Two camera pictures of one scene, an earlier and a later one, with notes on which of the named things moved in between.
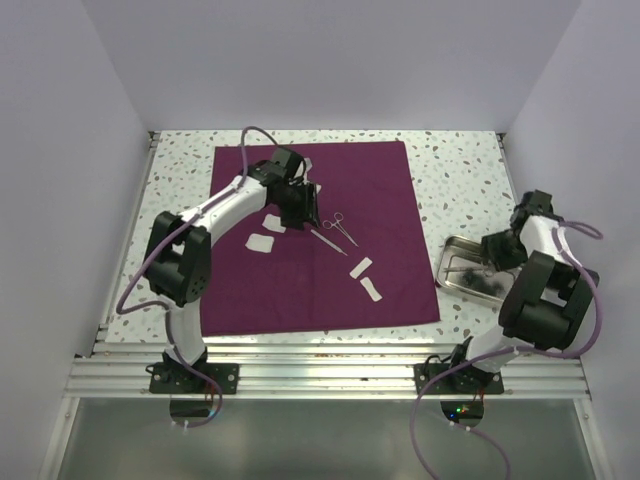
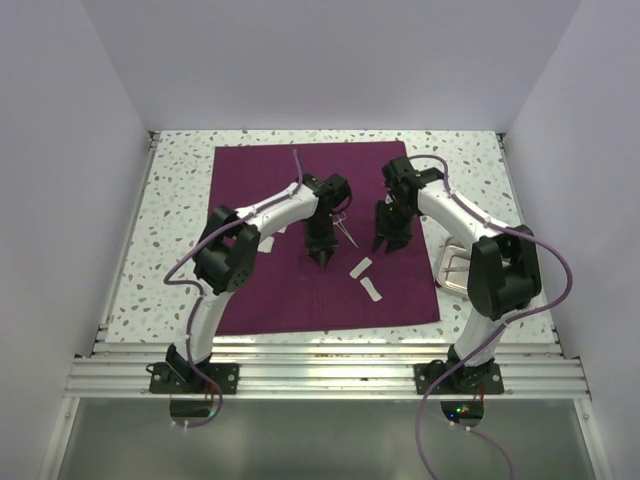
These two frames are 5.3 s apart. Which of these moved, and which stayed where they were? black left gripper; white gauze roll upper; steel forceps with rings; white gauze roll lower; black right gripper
Moved: black right gripper; black left gripper
Stayed: white gauze roll lower; steel forceps with rings; white gauze roll upper
